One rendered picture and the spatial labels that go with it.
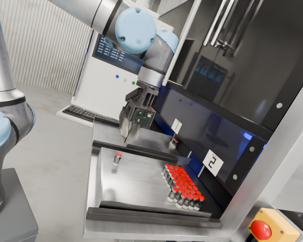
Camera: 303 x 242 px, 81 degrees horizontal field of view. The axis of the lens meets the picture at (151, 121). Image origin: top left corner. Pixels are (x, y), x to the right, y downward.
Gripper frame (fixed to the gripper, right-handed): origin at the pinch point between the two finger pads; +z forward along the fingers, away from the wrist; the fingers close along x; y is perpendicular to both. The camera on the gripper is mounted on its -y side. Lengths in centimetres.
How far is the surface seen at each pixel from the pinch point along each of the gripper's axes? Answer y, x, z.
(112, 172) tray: 4.1, -1.4, 11.1
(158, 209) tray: 21.9, 7.9, 8.4
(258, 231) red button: 36.0, 24.9, -0.1
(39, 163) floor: -118, -29, 99
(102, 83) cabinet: -76, -1, -3
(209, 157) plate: 8.6, 30.9, -3.0
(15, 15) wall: -368, -133, -22
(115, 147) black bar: -10.7, 1.5, 9.6
